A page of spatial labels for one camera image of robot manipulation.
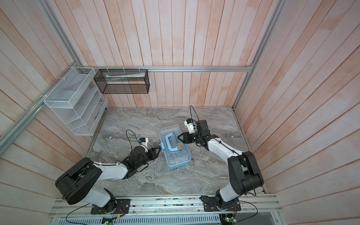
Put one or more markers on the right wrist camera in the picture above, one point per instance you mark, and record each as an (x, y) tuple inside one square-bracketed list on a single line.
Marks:
[(190, 125)]

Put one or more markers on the aluminium left wall rail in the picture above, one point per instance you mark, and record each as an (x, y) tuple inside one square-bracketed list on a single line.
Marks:
[(30, 114)]

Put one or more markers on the aluminium corner post left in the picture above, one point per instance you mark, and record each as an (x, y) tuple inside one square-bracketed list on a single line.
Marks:
[(53, 20)]

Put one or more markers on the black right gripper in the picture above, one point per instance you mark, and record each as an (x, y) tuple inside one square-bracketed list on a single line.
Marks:
[(186, 136)]

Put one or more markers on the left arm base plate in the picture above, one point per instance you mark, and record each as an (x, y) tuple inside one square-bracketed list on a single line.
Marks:
[(121, 206)]

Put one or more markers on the white vent grille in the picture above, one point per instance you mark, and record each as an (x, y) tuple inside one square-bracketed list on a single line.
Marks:
[(201, 219)]

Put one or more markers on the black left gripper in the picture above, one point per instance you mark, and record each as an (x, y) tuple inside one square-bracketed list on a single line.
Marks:
[(153, 153)]

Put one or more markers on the white wire mesh shelf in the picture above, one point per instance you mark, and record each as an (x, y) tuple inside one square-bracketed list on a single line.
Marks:
[(77, 102)]

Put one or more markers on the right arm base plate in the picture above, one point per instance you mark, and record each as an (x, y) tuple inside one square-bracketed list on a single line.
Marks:
[(213, 204)]

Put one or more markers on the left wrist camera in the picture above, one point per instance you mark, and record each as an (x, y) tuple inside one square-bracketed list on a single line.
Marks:
[(143, 142)]

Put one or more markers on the aluminium corner post right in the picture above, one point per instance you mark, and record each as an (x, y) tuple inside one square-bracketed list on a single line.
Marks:
[(279, 7)]

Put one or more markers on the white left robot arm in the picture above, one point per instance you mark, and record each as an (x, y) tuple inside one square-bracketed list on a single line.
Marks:
[(77, 183)]

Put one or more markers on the aluminium corner post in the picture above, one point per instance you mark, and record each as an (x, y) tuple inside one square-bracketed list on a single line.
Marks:
[(53, 20), (279, 7)]

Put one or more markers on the blue plastic tool box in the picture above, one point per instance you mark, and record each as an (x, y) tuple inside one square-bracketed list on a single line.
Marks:
[(169, 140)]

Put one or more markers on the black wire mesh basket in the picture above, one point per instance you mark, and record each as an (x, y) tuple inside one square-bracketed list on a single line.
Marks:
[(122, 81)]

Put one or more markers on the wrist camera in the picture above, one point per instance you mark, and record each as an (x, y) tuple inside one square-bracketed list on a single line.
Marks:
[(190, 125), (143, 142)]

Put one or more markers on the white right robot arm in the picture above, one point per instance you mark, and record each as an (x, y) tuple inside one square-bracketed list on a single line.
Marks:
[(244, 172)]

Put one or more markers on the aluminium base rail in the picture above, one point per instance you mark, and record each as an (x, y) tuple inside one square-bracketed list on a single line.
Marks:
[(169, 205)]

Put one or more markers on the aluminium horizontal back rail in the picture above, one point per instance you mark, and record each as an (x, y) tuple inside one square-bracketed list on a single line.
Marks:
[(179, 68)]

